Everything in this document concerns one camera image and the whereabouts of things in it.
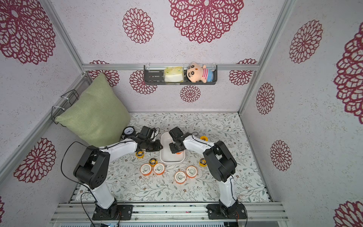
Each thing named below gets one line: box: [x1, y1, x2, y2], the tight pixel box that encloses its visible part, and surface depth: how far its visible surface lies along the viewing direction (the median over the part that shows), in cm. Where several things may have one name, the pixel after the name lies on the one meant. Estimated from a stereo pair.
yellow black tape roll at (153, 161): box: [148, 157, 158, 167], surface depth 94 cm
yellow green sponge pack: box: [164, 66, 184, 84], surface depth 92 cm
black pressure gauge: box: [121, 126, 136, 140], surface depth 108 cm
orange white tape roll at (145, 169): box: [139, 163, 152, 176], surface depth 89 cm
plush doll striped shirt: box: [186, 61, 214, 84], surface depth 88 cm
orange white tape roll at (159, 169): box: [153, 162, 165, 176], surface depth 89 cm
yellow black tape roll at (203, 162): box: [198, 157, 208, 167], surface depth 93 cm
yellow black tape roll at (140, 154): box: [135, 150, 145, 159], surface depth 96 cm
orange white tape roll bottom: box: [174, 171, 187, 184], surface depth 87 cm
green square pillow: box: [54, 72, 131, 149], surface depth 81 cm
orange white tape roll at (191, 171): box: [186, 165, 198, 179], surface depth 89 cm
